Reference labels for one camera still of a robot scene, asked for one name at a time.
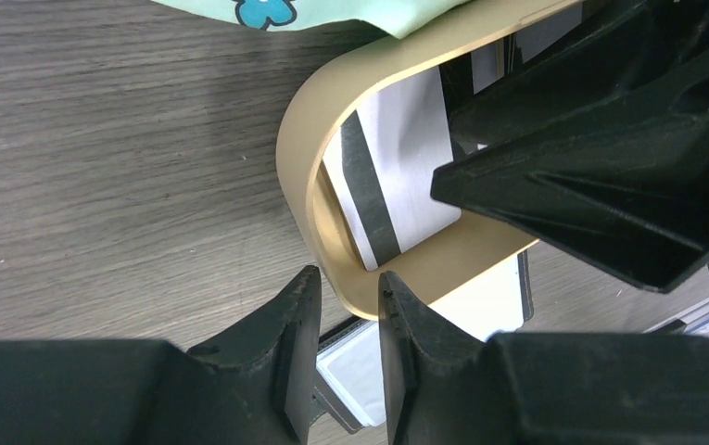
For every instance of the black leather card holder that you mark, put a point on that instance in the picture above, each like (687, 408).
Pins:
(369, 373)

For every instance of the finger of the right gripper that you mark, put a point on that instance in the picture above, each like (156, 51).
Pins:
(626, 50)
(623, 186)

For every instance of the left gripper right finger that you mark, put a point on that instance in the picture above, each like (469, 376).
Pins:
(442, 386)

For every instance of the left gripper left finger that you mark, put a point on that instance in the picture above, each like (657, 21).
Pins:
(252, 382)

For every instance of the white striped card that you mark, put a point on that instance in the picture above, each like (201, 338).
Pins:
(380, 163)

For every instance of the green cartoon print cloth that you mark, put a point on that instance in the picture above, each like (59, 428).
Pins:
(398, 18)

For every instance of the beige oval tray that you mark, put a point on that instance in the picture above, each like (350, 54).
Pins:
(454, 256)

